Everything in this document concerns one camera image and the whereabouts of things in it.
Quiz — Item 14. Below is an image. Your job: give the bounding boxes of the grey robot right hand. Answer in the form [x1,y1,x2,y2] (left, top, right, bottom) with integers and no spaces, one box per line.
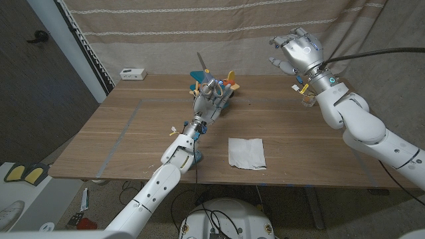
[268,27,349,97]

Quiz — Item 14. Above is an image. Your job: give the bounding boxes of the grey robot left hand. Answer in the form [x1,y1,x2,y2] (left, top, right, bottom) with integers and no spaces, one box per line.
[183,79,233,139]

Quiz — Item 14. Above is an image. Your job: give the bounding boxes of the scissors with tan handles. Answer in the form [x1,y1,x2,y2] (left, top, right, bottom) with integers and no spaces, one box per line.
[196,51,225,99]

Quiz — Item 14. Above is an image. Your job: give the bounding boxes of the white tissue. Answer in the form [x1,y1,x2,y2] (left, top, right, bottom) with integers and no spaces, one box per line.
[227,137,268,171]

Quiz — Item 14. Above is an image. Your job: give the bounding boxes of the teal and orange toy airplane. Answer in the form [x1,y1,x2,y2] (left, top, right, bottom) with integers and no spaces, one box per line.
[189,70,240,110]

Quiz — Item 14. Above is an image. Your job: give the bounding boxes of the clear drinking glass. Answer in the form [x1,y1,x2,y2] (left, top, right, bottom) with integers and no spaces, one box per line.
[301,94,317,108]

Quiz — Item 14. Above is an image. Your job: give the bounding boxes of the white power strip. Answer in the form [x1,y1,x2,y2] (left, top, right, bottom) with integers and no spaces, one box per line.
[119,68,147,81]

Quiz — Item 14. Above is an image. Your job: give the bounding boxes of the beige striped curtain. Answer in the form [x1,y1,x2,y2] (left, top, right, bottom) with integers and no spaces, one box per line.
[54,0,388,96]

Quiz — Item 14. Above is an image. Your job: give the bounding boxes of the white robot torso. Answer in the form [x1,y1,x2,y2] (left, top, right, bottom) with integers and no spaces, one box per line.
[178,197,276,239]

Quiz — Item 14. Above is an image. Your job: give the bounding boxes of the grey table leg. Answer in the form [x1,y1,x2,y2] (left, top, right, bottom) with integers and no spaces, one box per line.
[303,187,325,230]

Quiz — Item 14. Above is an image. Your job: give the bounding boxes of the white tube with label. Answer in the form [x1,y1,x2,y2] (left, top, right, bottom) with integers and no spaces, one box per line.
[80,187,90,212]

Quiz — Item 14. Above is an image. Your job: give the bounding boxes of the red floor object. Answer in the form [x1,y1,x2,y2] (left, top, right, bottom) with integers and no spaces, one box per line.
[76,217,99,231]

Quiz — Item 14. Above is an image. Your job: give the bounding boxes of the black floor gadget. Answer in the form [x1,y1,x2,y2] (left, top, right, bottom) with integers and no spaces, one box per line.
[66,212,84,230]

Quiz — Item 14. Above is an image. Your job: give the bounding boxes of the dark wooden door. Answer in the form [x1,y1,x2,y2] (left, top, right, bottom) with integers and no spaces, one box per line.
[0,0,100,165]

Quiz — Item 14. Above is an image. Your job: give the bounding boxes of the yellow and black foot pedal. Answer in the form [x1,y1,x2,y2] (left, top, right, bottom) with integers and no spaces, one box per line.
[25,163,50,187]
[3,161,27,183]

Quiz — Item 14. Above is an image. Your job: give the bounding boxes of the white sneaker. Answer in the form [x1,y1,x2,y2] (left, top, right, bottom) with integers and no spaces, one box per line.
[0,200,26,232]

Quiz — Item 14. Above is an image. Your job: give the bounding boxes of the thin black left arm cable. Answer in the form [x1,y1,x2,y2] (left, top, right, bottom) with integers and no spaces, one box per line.
[177,137,200,238]

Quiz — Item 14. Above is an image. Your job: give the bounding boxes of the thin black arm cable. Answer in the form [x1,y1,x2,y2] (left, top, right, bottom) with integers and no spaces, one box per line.
[378,159,425,206]
[177,137,200,238]

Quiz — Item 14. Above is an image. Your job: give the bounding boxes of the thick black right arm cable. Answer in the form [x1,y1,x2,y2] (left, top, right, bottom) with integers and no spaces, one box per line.
[318,47,425,70]

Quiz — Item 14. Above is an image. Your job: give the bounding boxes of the white door frame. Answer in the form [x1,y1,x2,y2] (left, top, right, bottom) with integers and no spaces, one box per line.
[26,0,109,104]

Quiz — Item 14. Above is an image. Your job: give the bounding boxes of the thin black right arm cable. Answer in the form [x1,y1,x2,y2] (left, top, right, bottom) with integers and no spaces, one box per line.
[378,159,425,206]

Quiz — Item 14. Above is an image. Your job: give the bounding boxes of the black door handle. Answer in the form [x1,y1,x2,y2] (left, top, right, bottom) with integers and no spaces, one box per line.
[26,29,50,44]

